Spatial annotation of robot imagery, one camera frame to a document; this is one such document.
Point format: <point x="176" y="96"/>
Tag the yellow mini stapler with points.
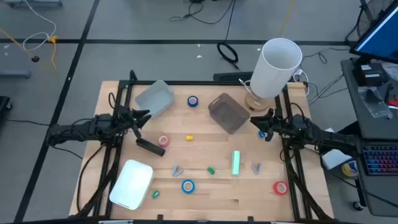
<point x="189" y="137"/>

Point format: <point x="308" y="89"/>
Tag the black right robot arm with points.
<point x="326" y="137"/>

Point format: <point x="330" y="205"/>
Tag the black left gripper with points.
<point x="126" y="118"/>

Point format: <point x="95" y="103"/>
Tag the blue mini stapler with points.
<point x="261" y="134"/>

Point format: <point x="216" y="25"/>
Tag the black power strip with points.
<point x="231" y="76"/>

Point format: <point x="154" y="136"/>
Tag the white plastic bin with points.
<point x="132" y="185"/>

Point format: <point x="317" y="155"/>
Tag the grey binder clip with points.
<point x="257" y="169"/>

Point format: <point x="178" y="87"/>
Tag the backlit rainbow keyboard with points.
<point x="381" y="160"/>

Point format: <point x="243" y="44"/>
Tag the small black computer box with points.
<point x="370" y="74"/>

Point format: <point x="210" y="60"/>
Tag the light blue tape roll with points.
<point x="183" y="186"/>

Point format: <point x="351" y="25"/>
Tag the clear plastic bag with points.
<point x="374" y="102"/>

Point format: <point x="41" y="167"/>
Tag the light grey plastic bin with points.
<point x="154" y="99"/>

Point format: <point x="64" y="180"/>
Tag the dark translucent plastic bin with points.
<point x="228" y="113"/>

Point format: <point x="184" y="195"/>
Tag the pink tape roll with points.
<point x="159" y="141"/>

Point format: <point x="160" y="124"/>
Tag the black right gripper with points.
<point x="273" y="121"/>

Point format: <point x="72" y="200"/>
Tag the grey desk foot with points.
<point x="34" y="3"/>

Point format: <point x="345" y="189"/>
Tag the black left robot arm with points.
<point x="81" y="129"/>

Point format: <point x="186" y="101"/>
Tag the black stapler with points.
<point x="150" y="147"/>

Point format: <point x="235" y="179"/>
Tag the computer monitor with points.
<point x="379" y="37"/>

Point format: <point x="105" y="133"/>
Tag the white cardboard box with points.
<point x="335" y="158"/>

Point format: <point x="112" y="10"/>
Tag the mint green stapler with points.
<point x="235" y="163"/>

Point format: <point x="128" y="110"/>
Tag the red tape roll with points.
<point x="275" y="188"/>

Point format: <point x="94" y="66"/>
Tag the black metal table frame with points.
<point x="202" y="83"/>

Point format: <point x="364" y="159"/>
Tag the navy blue tape roll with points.
<point x="188" y="101"/>

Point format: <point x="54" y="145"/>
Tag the green mini stapler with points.
<point x="155" y="194"/>
<point x="211" y="170"/>

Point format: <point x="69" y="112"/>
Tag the black floor fan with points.
<point x="371" y="15"/>

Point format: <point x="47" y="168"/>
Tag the grey side desk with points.
<point x="373" y="130"/>

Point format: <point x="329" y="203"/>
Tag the white shade table lamp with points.
<point x="275" y="71"/>

